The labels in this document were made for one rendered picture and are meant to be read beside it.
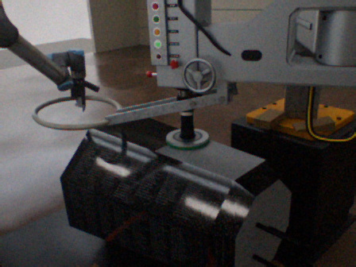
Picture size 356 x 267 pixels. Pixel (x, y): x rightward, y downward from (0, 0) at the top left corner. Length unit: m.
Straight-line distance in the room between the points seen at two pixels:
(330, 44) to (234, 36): 0.36
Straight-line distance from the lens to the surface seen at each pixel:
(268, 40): 1.45
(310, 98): 1.57
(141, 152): 1.74
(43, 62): 1.86
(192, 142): 1.70
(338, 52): 1.45
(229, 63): 1.49
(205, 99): 1.61
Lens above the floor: 1.52
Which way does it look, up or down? 23 degrees down
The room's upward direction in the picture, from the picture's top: 3 degrees counter-clockwise
